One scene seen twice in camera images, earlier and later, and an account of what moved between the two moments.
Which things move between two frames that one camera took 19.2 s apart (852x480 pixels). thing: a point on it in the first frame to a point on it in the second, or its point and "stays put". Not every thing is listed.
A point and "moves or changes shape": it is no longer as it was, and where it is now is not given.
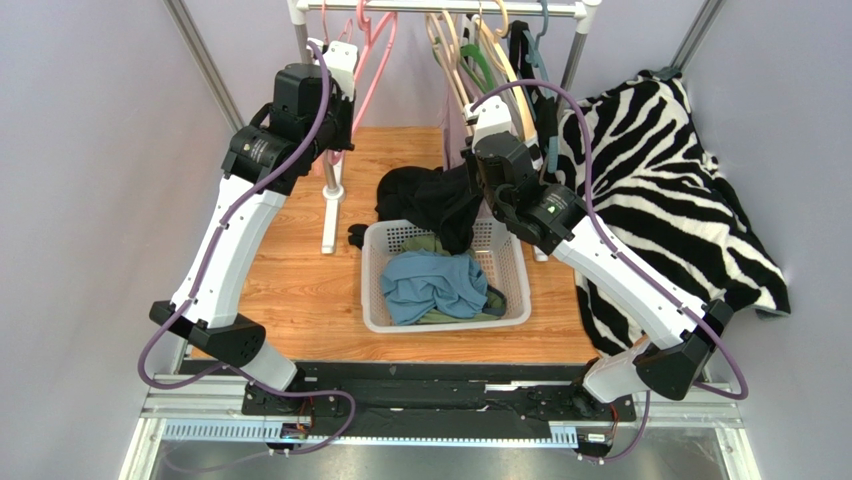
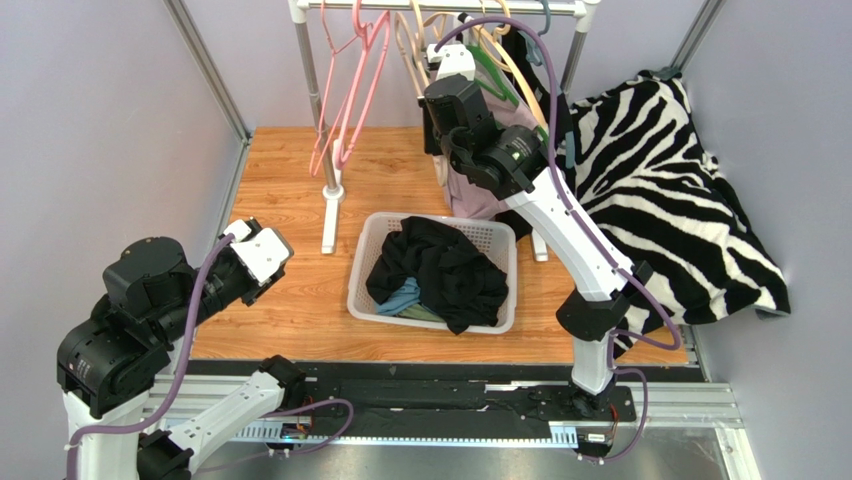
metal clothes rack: x=299 y=12 stays put
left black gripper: x=345 y=107 to x=256 y=292
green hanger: x=464 y=49 moves or changes shape
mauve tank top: x=457 y=133 moves or changes shape
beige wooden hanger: x=444 y=38 to x=406 y=31
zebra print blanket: x=659 y=187 stays put
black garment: x=442 y=201 to x=456 y=283
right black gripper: x=476 y=176 to x=430 y=126
